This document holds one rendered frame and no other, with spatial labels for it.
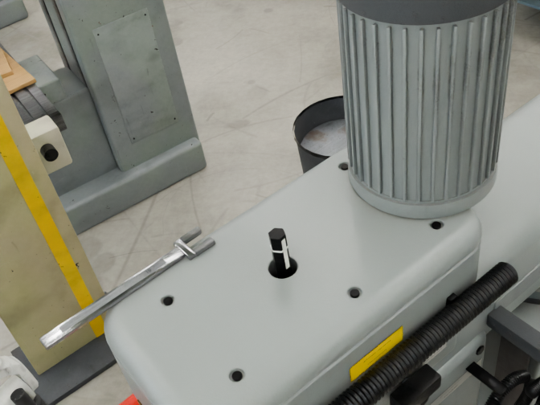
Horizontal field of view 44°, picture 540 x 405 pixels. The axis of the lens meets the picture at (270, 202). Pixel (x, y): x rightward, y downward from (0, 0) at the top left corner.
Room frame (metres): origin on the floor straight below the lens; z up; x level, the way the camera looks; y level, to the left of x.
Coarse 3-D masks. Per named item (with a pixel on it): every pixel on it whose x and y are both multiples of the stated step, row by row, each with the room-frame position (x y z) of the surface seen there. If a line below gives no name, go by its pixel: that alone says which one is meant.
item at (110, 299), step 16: (176, 240) 0.64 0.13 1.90; (208, 240) 0.63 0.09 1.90; (176, 256) 0.61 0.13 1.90; (192, 256) 0.60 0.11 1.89; (144, 272) 0.59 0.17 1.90; (160, 272) 0.59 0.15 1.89; (128, 288) 0.57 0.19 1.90; (96, 304) 0.55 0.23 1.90; (112, 304) 0.55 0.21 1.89; (80, 320) 0.53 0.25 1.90; (48, 336) 0.52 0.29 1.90; (64, 336) 0.51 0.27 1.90
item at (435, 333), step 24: (504, 264) 0.57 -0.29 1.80; (480, 288) 0.54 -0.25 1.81; (504, 288) 0.54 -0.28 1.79; (456, 312) 0.51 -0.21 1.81; (480, 312) 0.52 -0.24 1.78; (432, 336) 0.48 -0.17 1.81; (384, 360) 0.46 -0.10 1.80; (408, 360) 0.46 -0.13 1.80; (360, 384) 0.43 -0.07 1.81; (384, 384) 0.43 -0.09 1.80
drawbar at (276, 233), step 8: (272, 232) 0.57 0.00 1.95; (280, 232) 0.56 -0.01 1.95; (272, 240) 0.56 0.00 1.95; (280, 240) 0.55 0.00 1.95; (272, 248) 0.56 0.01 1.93; (280, 248) 0.55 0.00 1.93; (272, 256) 0.57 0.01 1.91; (280, 256) 0.55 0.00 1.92; (288, 256) 0.56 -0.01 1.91; (280, 264) 0.55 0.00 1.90; (280, 272) 0.55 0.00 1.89; (288, 272) 0.56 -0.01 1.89
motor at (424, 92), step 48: (336, 0) 0.71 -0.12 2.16; (384, 0) 0.62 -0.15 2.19; (432, 0) 0.60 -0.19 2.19; (480, 0) 0.60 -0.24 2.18; (384, 48) 0.62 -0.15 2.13; (432, 48) 0.60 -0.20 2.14; (480, 48) 0.60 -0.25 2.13; (384, 96) 0.62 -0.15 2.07; (432, 96) 0.60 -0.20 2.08; (480, 96) 0.60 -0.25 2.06; (384, 144) 0.63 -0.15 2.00; (432, 144) 0.60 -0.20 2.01; (480, 144) 0.61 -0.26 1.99; (384, 192) 0.63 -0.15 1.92; (432, 192) 0.60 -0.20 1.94; (480, 192) 0.61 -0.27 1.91
